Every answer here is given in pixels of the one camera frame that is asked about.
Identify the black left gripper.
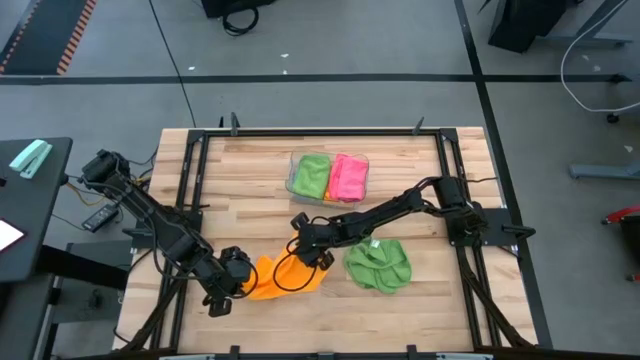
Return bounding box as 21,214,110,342
202,245,257,319

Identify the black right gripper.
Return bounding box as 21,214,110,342
286,212,351,271

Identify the small green microfiber towel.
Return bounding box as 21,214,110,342
292,154,333,200

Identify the pink microfiber towel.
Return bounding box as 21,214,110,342
327,153,370,202

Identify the large green microfiber towel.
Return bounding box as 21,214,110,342
343,238,413,295

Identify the clear plastic bin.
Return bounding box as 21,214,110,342
285,150,371,209

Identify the black power brick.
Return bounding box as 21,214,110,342
81,202,121,234

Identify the black equipment stand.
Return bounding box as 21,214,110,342
0,242,132,360

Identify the black side desk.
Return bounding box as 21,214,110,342
0,137,74,284

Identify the mint green stapler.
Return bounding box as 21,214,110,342
8,139,54,180

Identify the black equipment box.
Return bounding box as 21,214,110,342
201,0,276,19

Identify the black equipment cabinet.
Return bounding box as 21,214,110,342
487,0,586,54

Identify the grey metal desk foot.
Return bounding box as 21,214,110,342
568,163,640,180

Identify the orange-striped black floor mat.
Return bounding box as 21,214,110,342
0,0,97,76

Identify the red chair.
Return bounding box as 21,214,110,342
602,204,640,284

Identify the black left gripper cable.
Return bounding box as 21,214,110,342
234,257,260,300

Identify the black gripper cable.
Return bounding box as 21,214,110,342
234,257,260,300
272,214,335,294

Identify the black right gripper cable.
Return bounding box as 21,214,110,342
272,214,335,294

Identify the black cable bundle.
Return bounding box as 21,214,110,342
64,148,159,206

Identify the yellow floor cable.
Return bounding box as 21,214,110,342
67,174,151,207

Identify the coiled black cable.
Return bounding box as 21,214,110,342
222,4,260,36

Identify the thin black floor cable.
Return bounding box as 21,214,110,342
148,0,197,127

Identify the white floor cable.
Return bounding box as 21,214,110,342
559,0,640,114

